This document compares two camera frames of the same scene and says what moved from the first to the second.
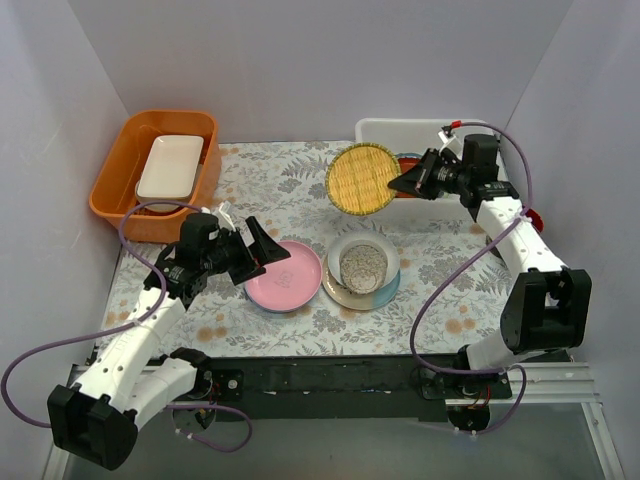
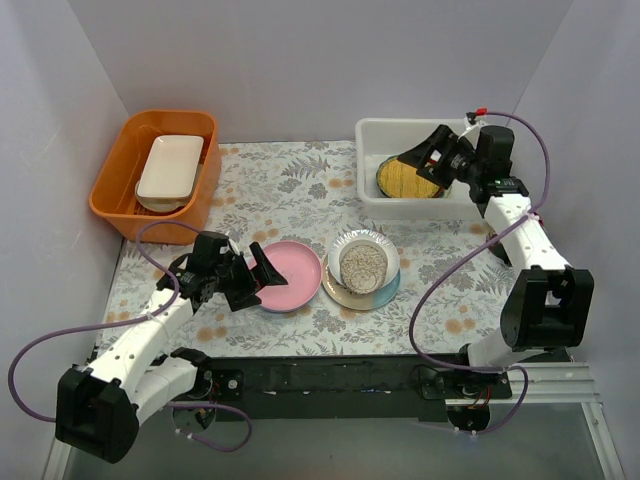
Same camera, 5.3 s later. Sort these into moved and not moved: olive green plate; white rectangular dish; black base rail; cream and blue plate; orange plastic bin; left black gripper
Moved: left black gripper; olive green plate
Not moved: orange plastic bin; white rectangular dish; cream and blue plate; black base rail
